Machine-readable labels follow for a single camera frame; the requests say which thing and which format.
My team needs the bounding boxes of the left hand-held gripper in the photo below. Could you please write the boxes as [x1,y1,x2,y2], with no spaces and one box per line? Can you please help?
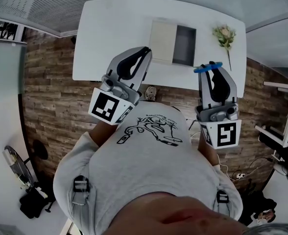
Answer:
[88,46,153,126]

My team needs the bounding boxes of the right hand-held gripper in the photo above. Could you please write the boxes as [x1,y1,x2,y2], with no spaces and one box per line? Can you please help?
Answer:
[194,67,243,150]

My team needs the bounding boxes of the blue handled scissors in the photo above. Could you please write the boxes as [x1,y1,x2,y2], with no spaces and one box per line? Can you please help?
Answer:
[193,61,223,74]

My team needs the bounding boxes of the person's left forearm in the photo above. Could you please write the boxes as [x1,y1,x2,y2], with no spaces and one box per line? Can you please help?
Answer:
[89,120,118,148]

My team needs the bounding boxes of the person's right forearm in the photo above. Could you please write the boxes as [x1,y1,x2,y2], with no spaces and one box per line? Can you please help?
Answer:
[197,133,220,167]

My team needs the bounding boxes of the person's left shoe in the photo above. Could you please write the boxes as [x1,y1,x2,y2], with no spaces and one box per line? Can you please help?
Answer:
[144,85,157,102]

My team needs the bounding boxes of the artificial flower bouquet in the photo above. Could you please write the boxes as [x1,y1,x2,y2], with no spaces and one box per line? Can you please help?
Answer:
[212,23,237,72]

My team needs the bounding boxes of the person's grey printed t-shirt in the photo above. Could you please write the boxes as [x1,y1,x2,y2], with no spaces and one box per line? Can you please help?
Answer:
[52,101,244,235]

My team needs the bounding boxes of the frosted glass door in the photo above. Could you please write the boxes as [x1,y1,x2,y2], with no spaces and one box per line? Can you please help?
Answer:
[0,40,27,95]

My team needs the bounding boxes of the black and white striped panel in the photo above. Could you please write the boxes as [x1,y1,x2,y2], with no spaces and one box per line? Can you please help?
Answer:
[0,18,27,44]

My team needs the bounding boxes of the person's face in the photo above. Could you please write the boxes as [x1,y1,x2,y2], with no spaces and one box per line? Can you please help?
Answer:
[109,191,247,235]

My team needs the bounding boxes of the white packet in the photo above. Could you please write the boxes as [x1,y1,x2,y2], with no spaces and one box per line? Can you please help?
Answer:
[3,148,19,166]

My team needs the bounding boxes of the black bag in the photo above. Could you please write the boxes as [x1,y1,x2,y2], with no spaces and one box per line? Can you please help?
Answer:
[19,181,56,219]

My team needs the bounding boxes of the black strap buckle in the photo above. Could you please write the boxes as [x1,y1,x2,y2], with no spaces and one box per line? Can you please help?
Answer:
[72,176,90,193]
[216,190,230,204]

